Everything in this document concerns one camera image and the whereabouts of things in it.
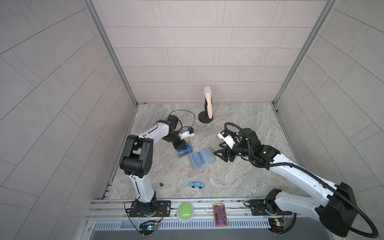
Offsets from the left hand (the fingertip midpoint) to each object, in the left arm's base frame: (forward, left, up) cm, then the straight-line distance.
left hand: (187, 143), depth 91 cm
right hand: (-11, -16, +13) cm, 24 cm away
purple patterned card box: (-37, -17, 0) cm, 40 cm away
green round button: (-35, -1, -1) cm, 35 cm away
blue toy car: (-24, -6, 0) cm, 24 cm away
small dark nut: (-23, +13, -2) cm, 26 cm away
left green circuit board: (-41, +15, 0) cm, 44 cm away
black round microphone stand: (+23, -10, -1) cm, 25 cm away
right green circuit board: (-40, -44, -3) cm, 59 cm away
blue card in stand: (-6, +2, 0) cm, 6 cm away
